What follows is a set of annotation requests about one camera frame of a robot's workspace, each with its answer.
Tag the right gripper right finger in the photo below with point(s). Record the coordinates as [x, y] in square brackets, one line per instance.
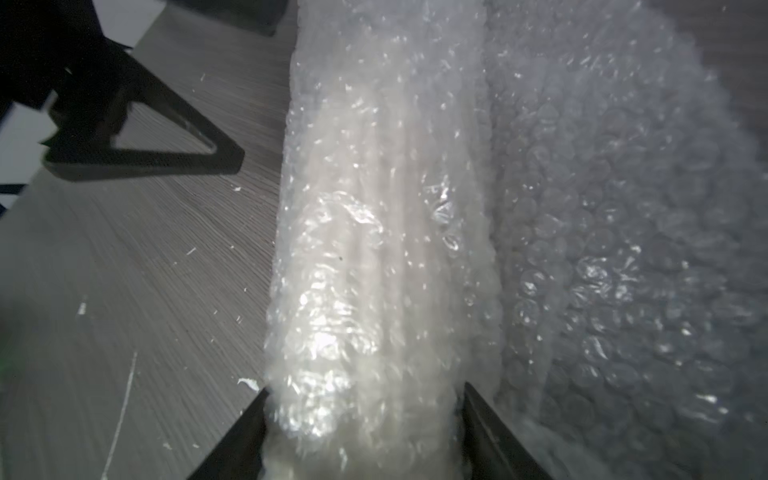
[493, 452]

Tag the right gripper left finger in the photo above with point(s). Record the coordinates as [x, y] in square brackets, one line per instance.
[238, 455]

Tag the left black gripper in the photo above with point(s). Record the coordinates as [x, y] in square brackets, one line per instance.
[56, 46]

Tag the clear bubble wrap sheet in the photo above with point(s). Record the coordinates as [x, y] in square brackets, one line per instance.
[548, 200]

